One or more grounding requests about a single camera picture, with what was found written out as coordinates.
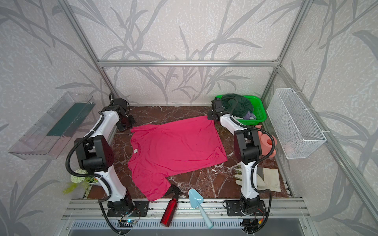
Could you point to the light blue garden trowel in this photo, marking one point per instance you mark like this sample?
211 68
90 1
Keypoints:
195 201

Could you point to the red spray bottle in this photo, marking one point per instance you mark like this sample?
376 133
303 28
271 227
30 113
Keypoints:
171 206

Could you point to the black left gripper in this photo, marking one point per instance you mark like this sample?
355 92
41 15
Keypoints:
126 122

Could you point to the artificial flower bouquet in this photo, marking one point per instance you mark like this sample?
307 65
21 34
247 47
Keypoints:
76 182

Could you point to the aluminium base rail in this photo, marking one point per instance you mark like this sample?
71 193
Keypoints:
86 214

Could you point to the dark green t-shirt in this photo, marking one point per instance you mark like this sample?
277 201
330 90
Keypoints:
237 105

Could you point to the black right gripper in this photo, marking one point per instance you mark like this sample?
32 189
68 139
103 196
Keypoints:
213 113

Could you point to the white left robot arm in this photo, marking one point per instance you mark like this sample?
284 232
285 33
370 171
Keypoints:
96 157

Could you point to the white wire mesh basket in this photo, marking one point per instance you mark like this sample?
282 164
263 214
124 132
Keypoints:
295 127

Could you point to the clear plastic wall shelf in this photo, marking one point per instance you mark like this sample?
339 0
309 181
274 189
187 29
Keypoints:
50 135

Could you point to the green plastic laundry basket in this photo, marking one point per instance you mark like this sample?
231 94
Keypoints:
259 111

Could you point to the magenta t-shirt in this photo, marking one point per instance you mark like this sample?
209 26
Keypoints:
162 151

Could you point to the pink watering can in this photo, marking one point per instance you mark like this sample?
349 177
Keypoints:
266 143

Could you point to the lavender garment in basket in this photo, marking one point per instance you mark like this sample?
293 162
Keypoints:
250 116

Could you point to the white green gardening glove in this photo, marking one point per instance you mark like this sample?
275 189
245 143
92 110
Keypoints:
266 179

